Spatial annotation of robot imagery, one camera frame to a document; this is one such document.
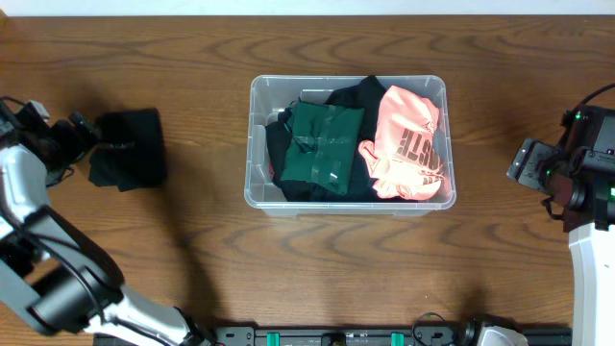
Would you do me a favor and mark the red plaid flannel shirt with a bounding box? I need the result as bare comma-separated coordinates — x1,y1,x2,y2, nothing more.
268,163,275,181

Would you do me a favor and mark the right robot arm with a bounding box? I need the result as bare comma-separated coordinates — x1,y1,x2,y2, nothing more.
506,105,614,346

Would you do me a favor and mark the pink printed t-shirt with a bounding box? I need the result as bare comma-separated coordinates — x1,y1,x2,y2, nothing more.
357,86,444,201

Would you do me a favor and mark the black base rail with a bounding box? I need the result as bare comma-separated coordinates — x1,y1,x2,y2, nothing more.
185,312,573,346

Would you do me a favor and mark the clear plastic storage bin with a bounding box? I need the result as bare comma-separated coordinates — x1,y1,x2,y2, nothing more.
244,75,457,216

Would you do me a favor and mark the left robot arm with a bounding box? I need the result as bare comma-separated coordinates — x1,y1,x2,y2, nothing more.
1,96,216,345

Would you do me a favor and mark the dark green garment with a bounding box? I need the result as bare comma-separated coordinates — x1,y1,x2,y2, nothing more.
281,100,364,195

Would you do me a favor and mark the dark navy garment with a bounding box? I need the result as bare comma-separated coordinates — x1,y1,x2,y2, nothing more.
307,154,381,203

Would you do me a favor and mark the black garment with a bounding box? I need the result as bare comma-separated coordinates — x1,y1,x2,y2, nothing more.
88,108,167,192
265,76,385,202

